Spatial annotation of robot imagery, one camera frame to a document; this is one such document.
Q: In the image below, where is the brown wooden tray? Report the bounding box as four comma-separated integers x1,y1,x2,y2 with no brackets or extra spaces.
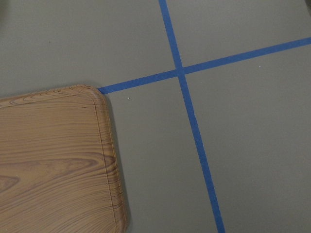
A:
0,85,128,233

